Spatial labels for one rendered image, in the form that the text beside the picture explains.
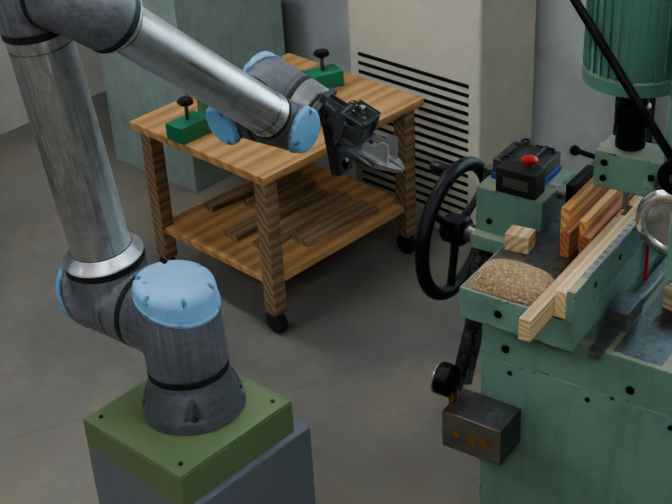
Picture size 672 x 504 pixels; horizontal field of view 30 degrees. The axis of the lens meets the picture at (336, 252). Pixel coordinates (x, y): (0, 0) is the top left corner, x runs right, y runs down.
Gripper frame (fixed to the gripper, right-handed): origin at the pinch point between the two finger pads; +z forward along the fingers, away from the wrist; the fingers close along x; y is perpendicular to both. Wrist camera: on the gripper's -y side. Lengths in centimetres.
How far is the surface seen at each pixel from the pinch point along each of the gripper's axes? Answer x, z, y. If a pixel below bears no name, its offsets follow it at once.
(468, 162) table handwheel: 4.2, 11.6, 7.8
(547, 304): -31, 44, 19
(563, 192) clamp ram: 0.4, 31.5, 16.4
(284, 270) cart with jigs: 51, -41, -94
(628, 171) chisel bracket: -1.9, 40.5, 28.9
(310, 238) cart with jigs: 67, -44, -93
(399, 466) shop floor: 15, 22, -89
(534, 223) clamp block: -5.6, 30.5, 11.5
